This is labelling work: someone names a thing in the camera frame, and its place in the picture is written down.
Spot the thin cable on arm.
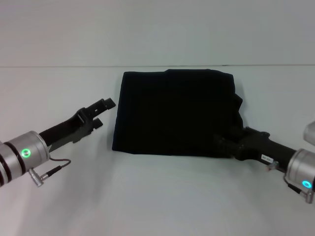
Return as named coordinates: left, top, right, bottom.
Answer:
left=40, top=157, right=72, bottom=178
left=284, top=175, right=314, bottom=204

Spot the thin cable on right arm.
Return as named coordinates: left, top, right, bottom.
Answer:
left=284, top=175, right=314, bottom=204

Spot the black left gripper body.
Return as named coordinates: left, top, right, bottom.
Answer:
left=38, top=107, right=96, bottom=152

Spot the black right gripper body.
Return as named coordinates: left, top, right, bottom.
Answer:
left=235, top=125, right=300, bottom=171

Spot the black T-shirt with FREE print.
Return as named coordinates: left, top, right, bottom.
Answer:
left=111, top=68, right=245, bottom=159

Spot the silver plug on right arm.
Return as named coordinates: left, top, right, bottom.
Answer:
left=266, top=160, right=279, bottom=172

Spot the silver plug on left arm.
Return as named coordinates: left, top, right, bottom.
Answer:
left=29, top=168, right=50, bottom=188

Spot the thin cable on left arm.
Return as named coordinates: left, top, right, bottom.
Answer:
left=40, top=157, right=72, bottom=178

